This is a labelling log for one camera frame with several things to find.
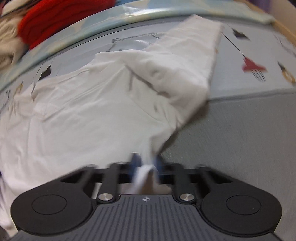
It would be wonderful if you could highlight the beige folded blanket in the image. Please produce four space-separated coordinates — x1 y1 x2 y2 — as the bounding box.
1 11 28 71

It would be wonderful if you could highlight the white t-shirt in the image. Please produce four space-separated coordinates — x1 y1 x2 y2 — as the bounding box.
1 15 223 236

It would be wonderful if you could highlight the grey patterned bed sheet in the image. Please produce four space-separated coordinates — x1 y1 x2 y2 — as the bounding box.
1 18 295 240

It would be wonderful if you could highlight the light blue patterned quilt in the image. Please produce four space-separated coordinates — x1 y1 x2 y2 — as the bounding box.
1 1 275 91

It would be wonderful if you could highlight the red folded garment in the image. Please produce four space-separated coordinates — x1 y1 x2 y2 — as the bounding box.
18 0 115 49

